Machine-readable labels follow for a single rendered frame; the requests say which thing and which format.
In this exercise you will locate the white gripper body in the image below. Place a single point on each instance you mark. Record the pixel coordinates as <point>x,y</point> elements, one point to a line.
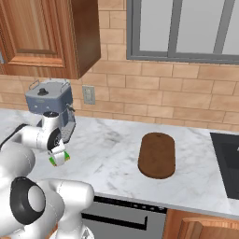
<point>59,155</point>

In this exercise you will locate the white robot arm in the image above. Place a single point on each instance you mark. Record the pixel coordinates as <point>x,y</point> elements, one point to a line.
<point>21,202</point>

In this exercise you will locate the green sponge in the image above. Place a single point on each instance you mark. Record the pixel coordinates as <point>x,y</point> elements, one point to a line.
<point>66,156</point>

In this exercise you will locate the brown oval cutting board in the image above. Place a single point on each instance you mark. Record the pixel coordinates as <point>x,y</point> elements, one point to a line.
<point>157,155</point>

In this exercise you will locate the grey-blue coffee machine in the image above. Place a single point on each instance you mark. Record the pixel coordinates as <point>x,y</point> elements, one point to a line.
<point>46,98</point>

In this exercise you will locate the grey dishwasher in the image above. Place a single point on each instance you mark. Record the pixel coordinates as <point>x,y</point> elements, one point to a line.
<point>124,222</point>

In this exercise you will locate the wooden base cupboard door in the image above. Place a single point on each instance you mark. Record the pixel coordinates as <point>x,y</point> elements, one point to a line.
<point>202,227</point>

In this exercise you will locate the black hob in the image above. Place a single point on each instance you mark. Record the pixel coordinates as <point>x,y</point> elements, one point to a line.
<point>228,165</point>

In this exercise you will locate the grey-framed window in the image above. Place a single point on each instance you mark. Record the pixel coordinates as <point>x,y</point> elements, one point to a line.
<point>183,28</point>

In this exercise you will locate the grey wall socket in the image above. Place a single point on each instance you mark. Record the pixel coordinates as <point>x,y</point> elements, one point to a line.
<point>88,95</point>

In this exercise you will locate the wooden wall cupboard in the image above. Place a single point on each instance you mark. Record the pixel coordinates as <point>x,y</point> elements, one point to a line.
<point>84,34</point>

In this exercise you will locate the wooden wall cupboard door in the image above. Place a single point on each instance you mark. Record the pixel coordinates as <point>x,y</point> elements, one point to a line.
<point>34,31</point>

